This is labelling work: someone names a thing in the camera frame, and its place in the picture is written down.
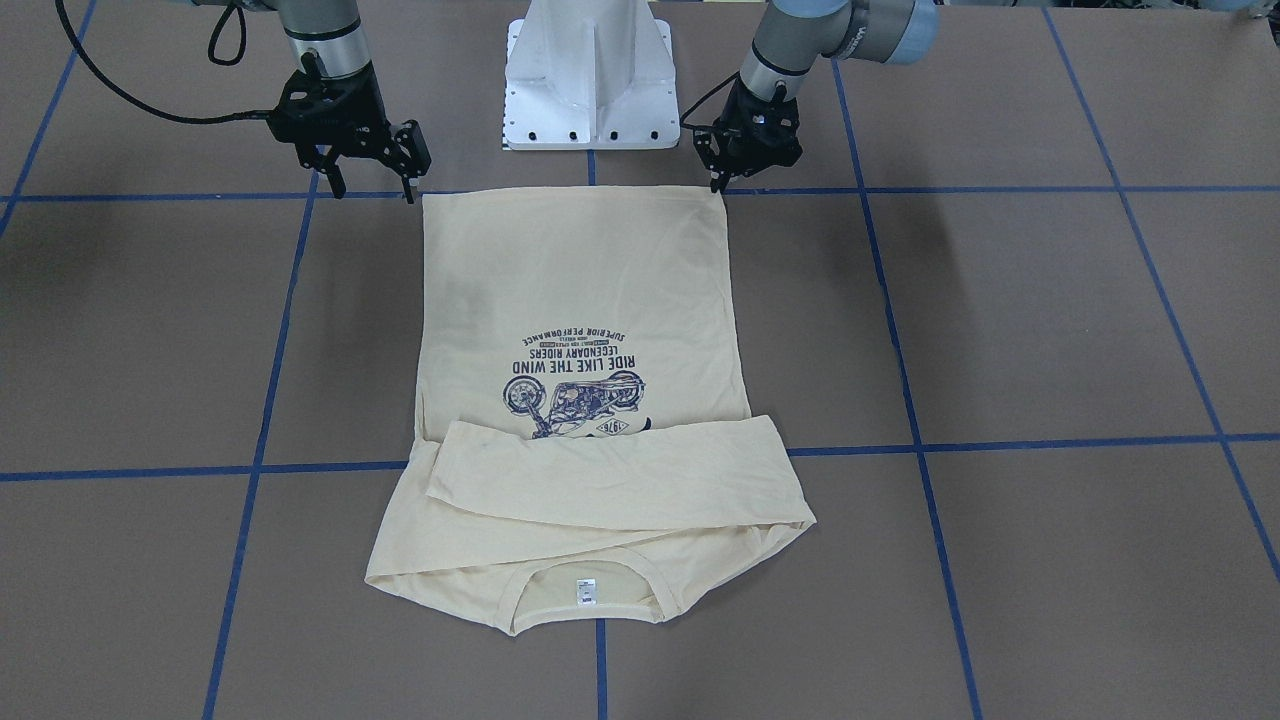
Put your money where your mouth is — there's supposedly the beige long-sleeve printed shirt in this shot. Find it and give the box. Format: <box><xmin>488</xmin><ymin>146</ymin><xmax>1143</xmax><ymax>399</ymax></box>
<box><xmin>365</xmin><ymin>184</ymin><xmax>817</xmax><ymax>635</ymax></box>

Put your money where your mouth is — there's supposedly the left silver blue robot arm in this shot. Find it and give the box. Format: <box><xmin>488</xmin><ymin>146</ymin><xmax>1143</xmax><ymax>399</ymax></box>
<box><xmin>680</xmin><ymin>1</ymin><xmax>940</xmax><ymax>193</ymax></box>

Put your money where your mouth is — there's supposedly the white camera mast pedestal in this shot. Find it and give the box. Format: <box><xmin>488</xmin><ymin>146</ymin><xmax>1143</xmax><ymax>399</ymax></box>
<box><xmin>502</xmin><ymin>1</ymin><xmax>681</xmax><ymax>151</ymax></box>

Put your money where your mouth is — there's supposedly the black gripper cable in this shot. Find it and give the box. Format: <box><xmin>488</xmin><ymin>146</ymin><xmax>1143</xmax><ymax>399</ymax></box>
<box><xmin>680</xmin><ymin>72</ymin><xmax>741</xmax><ymax>129</ymax></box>
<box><xmin>55</xmin><ymin>0</ymin><xmax>301</xmax><ymax>127</ymax></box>

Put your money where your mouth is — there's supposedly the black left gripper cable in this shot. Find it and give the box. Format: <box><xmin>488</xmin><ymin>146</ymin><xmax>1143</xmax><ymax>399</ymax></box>
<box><xmin>680</xmin><ymin>72</ymin><xmax>741</xmax><ymax>129</ymax></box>

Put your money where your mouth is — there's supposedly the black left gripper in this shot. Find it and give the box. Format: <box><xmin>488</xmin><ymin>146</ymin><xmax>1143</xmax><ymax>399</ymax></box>
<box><xmin>694</xmin><ymin>79</ymin><xmax>803</xmax><ymax>193</ymax></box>

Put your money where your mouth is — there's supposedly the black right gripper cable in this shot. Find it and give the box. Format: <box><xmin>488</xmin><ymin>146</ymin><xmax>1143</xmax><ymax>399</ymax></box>
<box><xmin>55</xmin><ymin>0</ymin><xmax>301</xmax><ymax>127</ymax></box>

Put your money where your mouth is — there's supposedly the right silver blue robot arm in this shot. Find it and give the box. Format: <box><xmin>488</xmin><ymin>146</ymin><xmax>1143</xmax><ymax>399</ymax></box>
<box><xmin>223</xmin><ymin>1</ymin><xmax>431</xmax><ymax>202</ymax></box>

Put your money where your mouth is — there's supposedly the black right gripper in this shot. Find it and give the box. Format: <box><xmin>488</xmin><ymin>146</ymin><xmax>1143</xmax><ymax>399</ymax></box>
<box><xmin>266</xmin><ymin>53</ymin><xmax>431</xmax><ymax>205</ymax></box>

